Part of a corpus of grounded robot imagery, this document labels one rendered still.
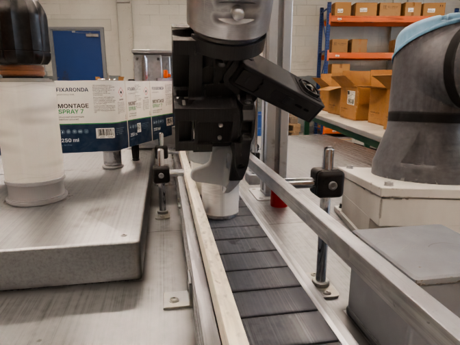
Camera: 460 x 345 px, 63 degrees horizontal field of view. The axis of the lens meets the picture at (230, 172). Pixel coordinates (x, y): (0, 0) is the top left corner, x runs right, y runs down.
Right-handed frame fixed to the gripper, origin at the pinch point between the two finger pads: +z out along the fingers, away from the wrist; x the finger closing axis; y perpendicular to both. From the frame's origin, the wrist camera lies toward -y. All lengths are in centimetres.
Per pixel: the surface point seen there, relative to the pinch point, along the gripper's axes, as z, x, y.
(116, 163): 21.6, -29.3, 18.5
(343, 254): -14.2, 21.0, -2.8
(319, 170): -7.7, 6.3, -7.8
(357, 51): 266, -604, -362
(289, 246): 10.2, 3.1, -9.0
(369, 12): 205, -639, -380
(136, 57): 16, -66, 15
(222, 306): -10.2, 21.7, 4.9
